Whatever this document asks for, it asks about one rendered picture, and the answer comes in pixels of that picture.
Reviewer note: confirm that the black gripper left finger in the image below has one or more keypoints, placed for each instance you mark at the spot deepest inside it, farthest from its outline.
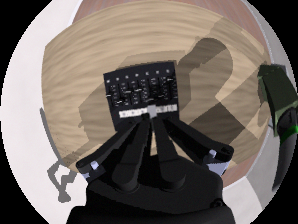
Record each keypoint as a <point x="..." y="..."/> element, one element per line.
<point x="126" y="173"/>

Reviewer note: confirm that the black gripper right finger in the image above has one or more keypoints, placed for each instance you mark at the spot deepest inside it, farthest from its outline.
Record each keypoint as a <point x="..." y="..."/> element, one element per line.
<point x="204" y="151"/>

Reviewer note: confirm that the black lighting desk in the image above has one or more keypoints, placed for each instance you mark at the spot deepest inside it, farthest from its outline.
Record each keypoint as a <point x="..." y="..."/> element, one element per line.
<point x="151" y="79"/>

